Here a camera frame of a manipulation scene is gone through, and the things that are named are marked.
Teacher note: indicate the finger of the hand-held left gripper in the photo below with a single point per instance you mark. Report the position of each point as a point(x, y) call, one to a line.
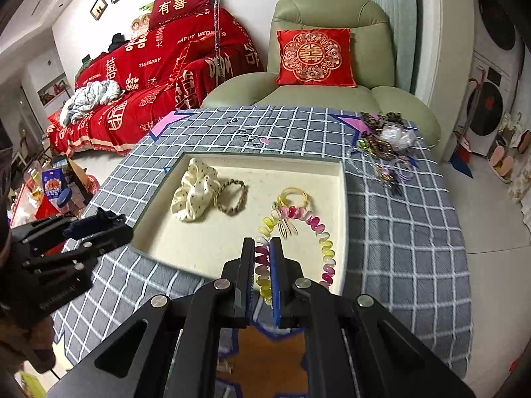
point(97, 223)
point(112, 240)

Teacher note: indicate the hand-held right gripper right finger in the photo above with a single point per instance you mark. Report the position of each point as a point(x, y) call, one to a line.
point(276, 286)

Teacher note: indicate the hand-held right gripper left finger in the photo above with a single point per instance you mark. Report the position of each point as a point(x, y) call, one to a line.
point(249, 282)

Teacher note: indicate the shallow grey tray box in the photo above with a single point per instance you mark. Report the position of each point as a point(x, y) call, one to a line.
point(215, 240)

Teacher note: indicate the cream polka dot scrunchie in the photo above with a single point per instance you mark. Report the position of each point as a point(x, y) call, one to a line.
point(195, 190)

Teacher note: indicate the person's left hand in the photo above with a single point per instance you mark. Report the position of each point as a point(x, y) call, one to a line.
point(14, 340)

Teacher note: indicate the jar with blue lid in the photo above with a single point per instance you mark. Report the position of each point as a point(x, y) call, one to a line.
point(68, 203)

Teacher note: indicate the red gift packets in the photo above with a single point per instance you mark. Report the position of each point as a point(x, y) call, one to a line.
point(47, 211)

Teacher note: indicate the dark printed bag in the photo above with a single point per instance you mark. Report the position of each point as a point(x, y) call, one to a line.
point(81, 174)

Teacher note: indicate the blue snack bag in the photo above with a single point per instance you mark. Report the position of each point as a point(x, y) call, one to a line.
point(54, 186)

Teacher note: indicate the grey checked star tablecloth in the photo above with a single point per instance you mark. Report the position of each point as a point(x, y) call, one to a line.
point(394, 257)

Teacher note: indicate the grey crumpled clothes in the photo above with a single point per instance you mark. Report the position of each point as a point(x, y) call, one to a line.
point(91, 97)

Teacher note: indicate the red printed sofa blanket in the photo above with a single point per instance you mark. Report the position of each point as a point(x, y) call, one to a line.
point(145, 62)

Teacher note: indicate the dark clothing on sofa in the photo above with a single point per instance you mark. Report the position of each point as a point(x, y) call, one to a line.
point(117, 42)

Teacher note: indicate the clear plastic bag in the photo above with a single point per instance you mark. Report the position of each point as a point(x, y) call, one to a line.
point(398, 139)

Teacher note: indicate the cartoon couple picture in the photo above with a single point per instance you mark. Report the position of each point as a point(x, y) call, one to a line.
point(140, 24)

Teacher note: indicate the red embroidered cushion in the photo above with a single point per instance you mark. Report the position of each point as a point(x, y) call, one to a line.
point(315, 56)

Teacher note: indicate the large red printed pillow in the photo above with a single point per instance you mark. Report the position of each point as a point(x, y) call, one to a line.
point(182, 2)

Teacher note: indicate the row of house slippers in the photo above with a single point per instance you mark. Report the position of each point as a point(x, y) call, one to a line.
point(504, 163)

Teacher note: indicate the white washing machine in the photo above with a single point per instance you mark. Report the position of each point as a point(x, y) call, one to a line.
point(489, 107)

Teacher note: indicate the green leather armchair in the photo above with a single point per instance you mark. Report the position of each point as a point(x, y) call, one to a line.
point(332, 12)

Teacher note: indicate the pale green curtain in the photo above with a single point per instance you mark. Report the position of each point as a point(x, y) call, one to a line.
point(392, 29)

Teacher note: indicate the white stacked dryer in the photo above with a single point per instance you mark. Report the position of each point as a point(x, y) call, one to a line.
point(495, 25)

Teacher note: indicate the landscape wall picture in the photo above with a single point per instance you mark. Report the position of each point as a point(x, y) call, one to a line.
point(53, 90)

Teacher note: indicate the small black photo frame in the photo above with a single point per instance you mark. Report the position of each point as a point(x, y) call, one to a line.
point(98, 8)

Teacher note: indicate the camera on flexible pole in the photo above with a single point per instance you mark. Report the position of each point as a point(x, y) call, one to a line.
point(218, 16)

